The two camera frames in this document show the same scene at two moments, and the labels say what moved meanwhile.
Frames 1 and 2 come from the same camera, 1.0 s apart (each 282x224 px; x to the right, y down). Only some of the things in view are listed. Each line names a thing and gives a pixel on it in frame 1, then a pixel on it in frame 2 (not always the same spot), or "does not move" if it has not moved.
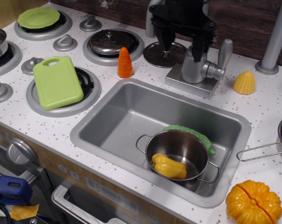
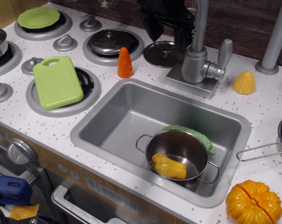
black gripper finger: x=200 y=46 to x=183 y=38
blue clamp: x=10 y=190 does not move
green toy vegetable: x=178 y=128 does not move
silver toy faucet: x=200 y=78 does not move
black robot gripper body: x=184 y=16 to x=173 y=13
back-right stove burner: x=135 y=52 does not move
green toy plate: x=38 y=17 does not move
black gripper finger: x=165 y=36 to x=154 y=29
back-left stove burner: x=63 y=27 does not move
